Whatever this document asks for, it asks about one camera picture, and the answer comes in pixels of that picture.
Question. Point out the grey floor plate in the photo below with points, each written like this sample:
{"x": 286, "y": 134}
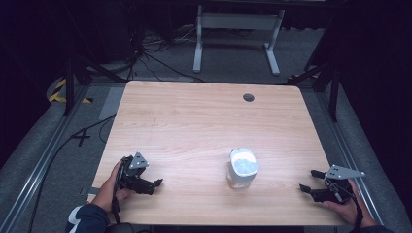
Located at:
{"x": 111, "y": 103}

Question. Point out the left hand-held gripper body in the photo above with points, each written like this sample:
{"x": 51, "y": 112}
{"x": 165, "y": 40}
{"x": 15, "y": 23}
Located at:
{"x": 133, "y": 173}

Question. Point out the person's left hand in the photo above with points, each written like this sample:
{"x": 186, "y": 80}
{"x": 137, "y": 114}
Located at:
{"x": 108, "y": 191}

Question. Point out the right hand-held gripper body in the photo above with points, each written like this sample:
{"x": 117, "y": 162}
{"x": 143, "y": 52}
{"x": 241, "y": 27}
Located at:
{"x": 338, "y": 189}

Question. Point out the black metal stand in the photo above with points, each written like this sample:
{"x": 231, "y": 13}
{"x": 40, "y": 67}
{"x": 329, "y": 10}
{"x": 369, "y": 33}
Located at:
{"x": 333, "y": 93}
{"x": 69, "y": 87}

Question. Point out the white metal desk frame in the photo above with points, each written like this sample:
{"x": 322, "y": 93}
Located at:
{"x": 238, "y": 21}

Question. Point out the person's right hand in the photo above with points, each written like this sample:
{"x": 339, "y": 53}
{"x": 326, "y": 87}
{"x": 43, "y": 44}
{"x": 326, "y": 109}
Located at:
{"x": 351, "y": 208}

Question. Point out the aluminium floor rail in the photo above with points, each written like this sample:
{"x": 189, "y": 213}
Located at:
{"x": 39, "y": 168}
{"x": 348, "y": 152}

